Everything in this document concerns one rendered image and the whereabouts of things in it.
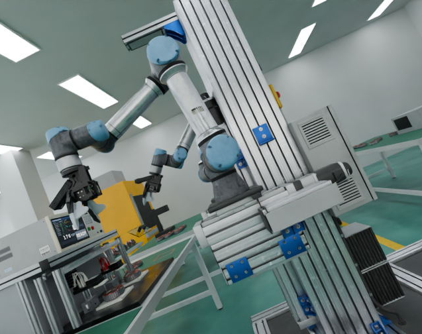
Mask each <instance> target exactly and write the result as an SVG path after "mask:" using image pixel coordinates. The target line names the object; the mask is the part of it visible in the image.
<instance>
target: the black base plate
mask: <svg viewBox="0 0 422 334"><path fill-rule="evenodd" d="M173 261H174V258H173V257H172V258H169V259H167V260H164V261H162V262H159V263H158V264H155V265H153V266H150V267H148V268H145V269H144V270H141V272H144V271H145V270H148V272H147V273H146V275H145V276H144V277H143V278H142V279H141V280H140V281H138V282H135V283H134V284H131V285H129V286H126V287H125V288H128V287H130V286H134V288H133V289H132V290H131V291H130V292H129V293H128V294H127V295H126V296H125V298H124V299H123V300H121V301H119V302H117V303H115V304H112V305H110V306H107V307H104V308H103V309H100V310H98V311H96V308H97V307H98V306H97V307H96V308H95V309H94V310H93V311H90V312H88V313H85V314H84V312H83V310H82V311H81V312H79V316H80V318H81V321H82V324H81V325H80V326H79V327H78V328H75V329H73V327H72V324H71V322H70V321H69V322H68V323H67V324H66V325H65V326H63V329H64V332H63V333H62V334H75V333H78V332H80V331H83V330H84V329H87V328H89V327H92V326H94V325H97V324H98V323H101V322H104V321H106V320H108V319H111V318H113V317H116V316H118V315H120V314H122V313H125V312H127V311H130V310H132V309H134V308H136V307H139V306H141V304H142V303H143V301H144V300H145V299H146V297H147V296H148V295H149V293H150V292H151V291H152V289H153V288H154V287H155V285H156V284H157V283H158V281H159V279H161V277H162V276H163V274H164V273H165V271H166V270H167V269H168V267H169V266H170V265H171V263H172V262H173ZM123 282H124V280H123V279H121V280H119V284H120V285H121V284H122V283H123ZM104 293H106V291H104V292H103V293H102V294H100V295H99V296H98V299H99V302H100V304H101V303H103V302H104V299H103V295H104Z"/></svg>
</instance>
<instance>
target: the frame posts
mask: <svg viewBox="0 0 422 334"><path fill-rule="evenodd" d="M117 239H118V241H119V244H117V246H118V248H119V251H120V254H121V256H122V258H123V261H124V263H125V264H127V265H126V268H127V271H128V273H129V272H131V271H133V267H132V264H131V262H130V260H129V257H128V255H127V252H126V250H125V247H124V245H123V242H122V240H121V238H120V237H117V238H116V239H115V240H117ZM105 252H106V255H107V258H108V259H109V262H110V264H112V263H113V262H115V258H114V256H113V253H112V251H111V248H110V249H108V250H106V251H105ZM51 272H52V275H53V277H54V280H55V282H56V285H57V287H58V290H59V293H60V295H61V298H62V301H63V303H64V306H65V309H66V311H67V314H68V317H69V318H70V322H71V324H72V327H73V329H75V328H78V327H79V326H80V325H81V324H82V321H81V318H80V316H79V313H78V310H77V307H76V305H75V302H74V299H73V297H72V294H71V292H70V289H69V287H68V284H67V282H66V279H65V276H64V273H63V271H62V268H61V267H59V268H57V269H55V270H53V271H51ZM113 272H114V275H115V277H117V278H118V281H119V280H121V279H123V278H122V276H121V273H120V271H119V270H118V271H115V270H114V271H113ZM33 281H34V284H35V286H36V289H37V292H38V295H39V297H40V300H41V302H42V305H43V308H44V310H45V313H46V316H47V318H48V321H49V324H50V326H51V329H52V332H53V334H62V333H63V332H64V329H63V327H62V324H61V322H60V318H59V317H58V314H57V311H56V308H55V306H54V303H53V301H52V298H51V295H50V292H49V290H48V287H47V285H46V282H45V281H44V280H43V278H42V276H39V277H37V278H35V279H33Z"/></svg>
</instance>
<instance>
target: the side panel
mask: <svg viewBox="0 0 422 334"><path fill-rule="evenodd" d="M0 334H42V331H41V330H40V326H39V324H38V321H37V318H36V316H35V313H34V310H33V308H32V305H31V302H30V300H29V297H28V294H27V292H26V288H25V285H24V283H23V281H22V280H21V281H20V282H17V283H15V284H13V285H11V286H8V287H6V288H3V289H2V290H0Z"/></svg>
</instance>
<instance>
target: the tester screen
mask: <svg viewBox="0 0 422 334"><path fill-rule="evenodd" d="M78 221H79V223H82V222H83V221H82V219H81V217H80V218H79V219H78ZM52 224H53V226H54V229H55V231H56V234H57V236H58V239H59V242H60V244H61V243H62V242H64V241H67V240H70V239H72V238H76V240H75V241H72V242H70V243H67V244H65V245H62V244H61V247H64V246H67V245H70V244H72V243H74V242H77V241H80V240H82V239H84V238H86V237H84V238H82V239H79V240H78V239H77V237H76V234H75V232H76V231H79V230H82V229H85V226H84V227H82V228H79V230H77V229H76V230H74V229H73V227H72V225H73V223H72V221H71V219H70V216H69V217H64V218H60V219H55V220H52ZM67 234H70V235H71V238H69V239H66V240H64V238H63V236H64V235H67ZM87 237H88V236H87Z"/></svg>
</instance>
